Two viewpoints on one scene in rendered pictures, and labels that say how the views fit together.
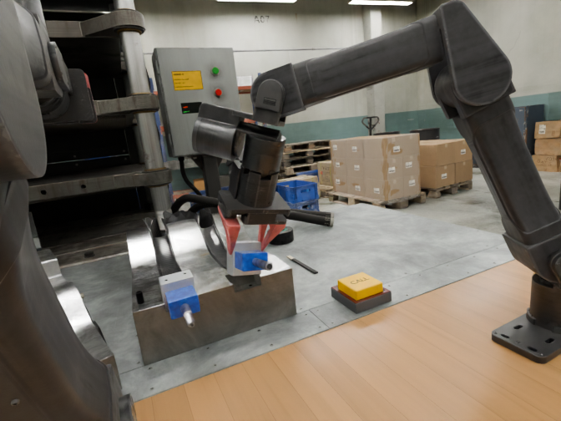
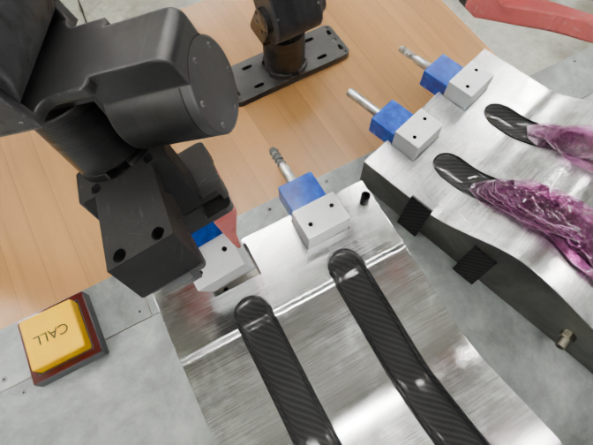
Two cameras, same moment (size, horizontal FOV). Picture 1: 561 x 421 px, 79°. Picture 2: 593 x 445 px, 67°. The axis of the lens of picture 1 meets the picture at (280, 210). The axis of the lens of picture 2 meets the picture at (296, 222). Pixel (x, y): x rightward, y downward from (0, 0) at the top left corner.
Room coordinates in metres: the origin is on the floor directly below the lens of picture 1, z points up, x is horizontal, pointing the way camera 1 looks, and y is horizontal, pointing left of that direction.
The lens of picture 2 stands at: (0.69, 0.14, 1.34)
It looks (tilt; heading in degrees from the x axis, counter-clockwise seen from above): 66 degrees down; 176
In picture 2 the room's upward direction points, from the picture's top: 2 degrees counter-clockwise
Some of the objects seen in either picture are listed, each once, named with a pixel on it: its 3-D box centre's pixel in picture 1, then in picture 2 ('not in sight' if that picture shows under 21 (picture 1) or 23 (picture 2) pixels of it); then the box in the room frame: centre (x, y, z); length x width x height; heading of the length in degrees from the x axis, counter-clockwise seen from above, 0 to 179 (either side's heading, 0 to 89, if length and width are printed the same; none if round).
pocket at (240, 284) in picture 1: (244, 286); (231, 271); (0.54, 0.08, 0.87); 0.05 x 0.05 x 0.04; 23
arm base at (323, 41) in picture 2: not in sight; (283, 47); (0.19, 0.16, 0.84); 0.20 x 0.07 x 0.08; 115
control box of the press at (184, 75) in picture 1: (218, 228); not in sight; (1.46, 0.28, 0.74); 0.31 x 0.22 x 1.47; 113
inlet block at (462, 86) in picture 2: not in sight; (436, 72); (0.28, 0.37, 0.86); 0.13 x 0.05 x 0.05; 40
